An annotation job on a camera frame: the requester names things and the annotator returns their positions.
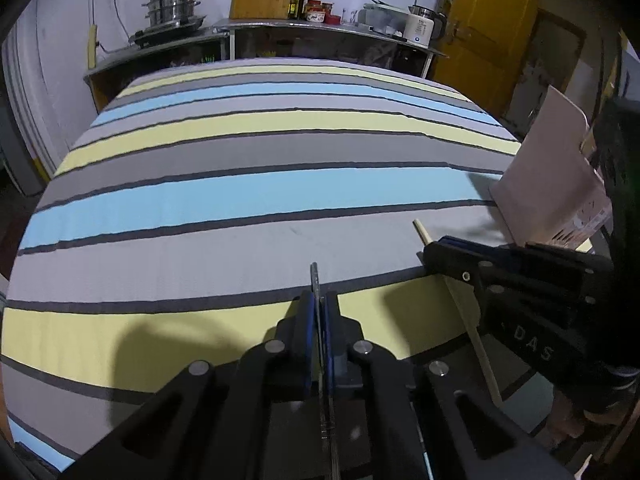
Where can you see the stainless steel steamer pot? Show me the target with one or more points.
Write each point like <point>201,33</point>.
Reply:
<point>161,12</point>

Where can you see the dark oil bottle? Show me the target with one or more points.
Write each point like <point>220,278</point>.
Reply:
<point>302,0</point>

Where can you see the low steel side shelf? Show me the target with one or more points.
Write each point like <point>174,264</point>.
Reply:
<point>112,75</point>

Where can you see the pink plastic utensil basket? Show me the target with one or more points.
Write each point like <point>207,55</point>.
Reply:
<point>550,194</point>

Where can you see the striped tablecloth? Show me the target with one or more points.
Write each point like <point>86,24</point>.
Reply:
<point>182,224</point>

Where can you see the yellow wooden door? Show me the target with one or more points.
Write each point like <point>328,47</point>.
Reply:
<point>483,47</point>

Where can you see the white electric kettle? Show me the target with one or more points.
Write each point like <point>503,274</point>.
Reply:
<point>424,26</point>

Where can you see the black induction cooker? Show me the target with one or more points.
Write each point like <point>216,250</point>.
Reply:
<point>161,33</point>

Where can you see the steel kitchen counter shelf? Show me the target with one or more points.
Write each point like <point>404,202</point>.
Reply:
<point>354,44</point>

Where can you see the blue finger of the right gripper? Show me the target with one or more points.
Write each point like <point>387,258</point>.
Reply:
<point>457,249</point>

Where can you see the red lidded jar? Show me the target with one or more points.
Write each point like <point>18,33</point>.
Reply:
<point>317,11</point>

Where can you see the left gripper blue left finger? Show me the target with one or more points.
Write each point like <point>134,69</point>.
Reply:
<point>303,344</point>

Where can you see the beige wooden chopstick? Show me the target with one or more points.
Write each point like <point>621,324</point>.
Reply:
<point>462,294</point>

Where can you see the person's right hand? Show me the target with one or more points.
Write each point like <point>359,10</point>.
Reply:
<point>571,433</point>

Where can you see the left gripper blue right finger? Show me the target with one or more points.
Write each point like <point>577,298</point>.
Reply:
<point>336,347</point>

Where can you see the white power strip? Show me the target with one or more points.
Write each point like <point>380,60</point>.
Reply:
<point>92,44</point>

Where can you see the clear plastic container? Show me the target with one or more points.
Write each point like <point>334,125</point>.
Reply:
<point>383,18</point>

